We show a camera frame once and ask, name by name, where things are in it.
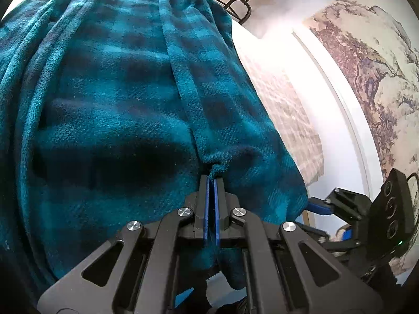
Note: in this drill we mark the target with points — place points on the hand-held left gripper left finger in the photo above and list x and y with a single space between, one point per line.
205 202

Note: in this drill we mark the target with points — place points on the teal plaid fleece jacket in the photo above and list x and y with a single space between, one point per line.
114 104

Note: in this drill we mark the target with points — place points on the landscape wall poster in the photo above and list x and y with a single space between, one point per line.
376 72

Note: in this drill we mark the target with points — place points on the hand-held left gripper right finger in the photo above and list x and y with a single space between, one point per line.
216 209

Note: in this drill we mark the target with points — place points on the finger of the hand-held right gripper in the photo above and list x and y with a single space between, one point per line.
319 208
345 235

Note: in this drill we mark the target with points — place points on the beige plaid bed blanket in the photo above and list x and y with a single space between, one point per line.
288 114

